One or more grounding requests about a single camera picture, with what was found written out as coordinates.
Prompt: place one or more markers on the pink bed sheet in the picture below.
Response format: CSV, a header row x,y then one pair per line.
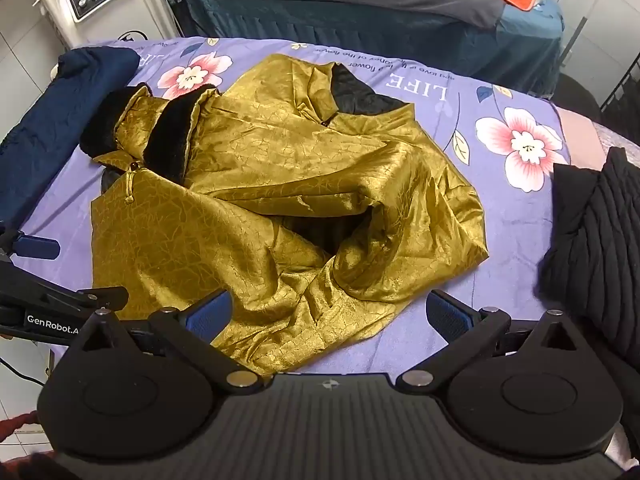
x,y
595,132

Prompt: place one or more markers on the gold coat with black fur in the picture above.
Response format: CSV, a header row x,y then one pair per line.
x,y
280,170

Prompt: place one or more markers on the navy blue folded garment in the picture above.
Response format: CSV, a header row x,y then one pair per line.
x,y
60,95

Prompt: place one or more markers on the dark blue folded clothes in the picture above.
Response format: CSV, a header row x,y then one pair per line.
x,y
380,30

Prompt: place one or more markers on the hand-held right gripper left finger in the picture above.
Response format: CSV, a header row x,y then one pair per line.
x,y
212,312

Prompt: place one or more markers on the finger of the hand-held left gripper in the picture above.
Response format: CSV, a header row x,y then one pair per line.
x,y
95,297
37,248

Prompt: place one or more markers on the red cloth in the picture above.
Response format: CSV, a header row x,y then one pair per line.
x,y
17,422

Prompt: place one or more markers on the purple floral blanket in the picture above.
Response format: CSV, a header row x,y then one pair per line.
x,y
505,220

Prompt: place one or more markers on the black knit garment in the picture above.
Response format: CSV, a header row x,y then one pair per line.
x,y
590,230

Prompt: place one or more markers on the black stool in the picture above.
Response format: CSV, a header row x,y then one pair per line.
x,y
577,92

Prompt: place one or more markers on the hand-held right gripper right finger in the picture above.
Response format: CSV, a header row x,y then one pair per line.
x,y
450,316

